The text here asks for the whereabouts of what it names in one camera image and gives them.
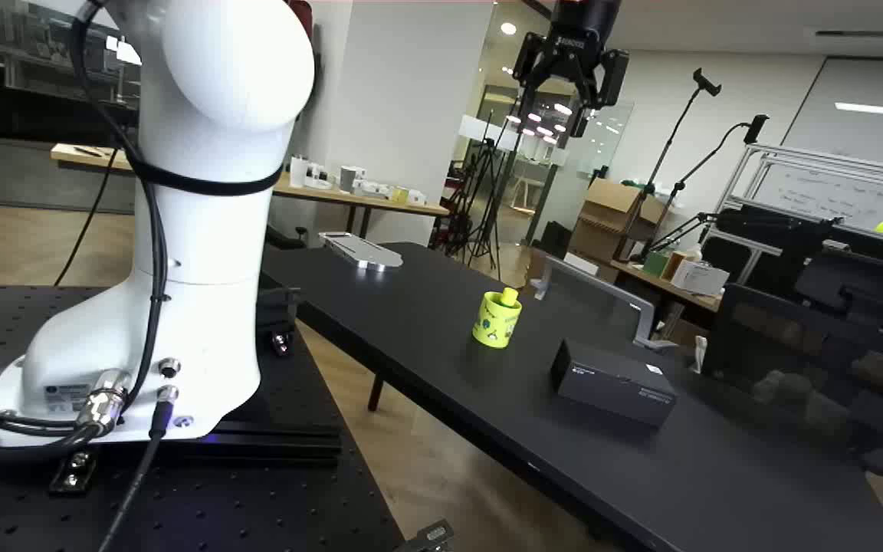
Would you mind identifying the short black boom stand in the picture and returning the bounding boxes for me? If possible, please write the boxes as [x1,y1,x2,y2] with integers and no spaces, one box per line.
[653,112,773,256]

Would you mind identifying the black rectangular box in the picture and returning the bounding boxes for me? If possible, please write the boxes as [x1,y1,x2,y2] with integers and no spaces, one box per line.
[545,337,682,434]

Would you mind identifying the black perforated breadboard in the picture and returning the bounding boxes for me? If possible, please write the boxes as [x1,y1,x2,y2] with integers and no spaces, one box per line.
[0,281,406,552]

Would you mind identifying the brown cardboard box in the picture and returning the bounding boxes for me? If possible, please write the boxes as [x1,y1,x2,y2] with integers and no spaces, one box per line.
[571,175,673,263]

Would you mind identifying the black camera tripod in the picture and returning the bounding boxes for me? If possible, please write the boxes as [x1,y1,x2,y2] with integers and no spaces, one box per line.
[449,134,515,262]

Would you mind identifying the white rolling whiteboard rack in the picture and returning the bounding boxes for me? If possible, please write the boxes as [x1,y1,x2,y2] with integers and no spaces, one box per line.
[716,139,883,237]

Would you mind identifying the cluttered wooden desk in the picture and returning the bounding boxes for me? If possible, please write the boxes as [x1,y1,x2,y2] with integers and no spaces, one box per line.
[605,248,727,319]

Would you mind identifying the grey flat monitor panel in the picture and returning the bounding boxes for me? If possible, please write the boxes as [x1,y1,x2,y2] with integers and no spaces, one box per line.
[535,248,662,347]

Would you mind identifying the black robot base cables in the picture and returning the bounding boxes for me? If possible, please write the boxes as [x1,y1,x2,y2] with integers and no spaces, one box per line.
[0,0,185,552]

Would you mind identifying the long wooden table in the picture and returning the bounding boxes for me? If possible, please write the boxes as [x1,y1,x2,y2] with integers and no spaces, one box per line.
[45,141,455,240]

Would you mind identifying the white mandoline slicer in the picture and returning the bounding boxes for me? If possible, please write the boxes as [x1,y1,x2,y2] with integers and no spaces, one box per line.
[316,227,409,273]

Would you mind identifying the tall black boom stand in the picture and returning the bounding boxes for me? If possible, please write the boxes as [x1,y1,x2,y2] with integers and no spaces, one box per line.
[616,66,727,262]

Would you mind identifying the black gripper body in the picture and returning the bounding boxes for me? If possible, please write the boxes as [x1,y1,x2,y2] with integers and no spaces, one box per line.
[539,0,626,112]

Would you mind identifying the small metal clamp bracket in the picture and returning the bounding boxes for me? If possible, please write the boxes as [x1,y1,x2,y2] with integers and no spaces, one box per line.
[394,516,458,552]
[45,444,98,501]

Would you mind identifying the yellow-green plastic cup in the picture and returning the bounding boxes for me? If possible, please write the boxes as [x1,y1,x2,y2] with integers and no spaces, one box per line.
[470,289,525,354]

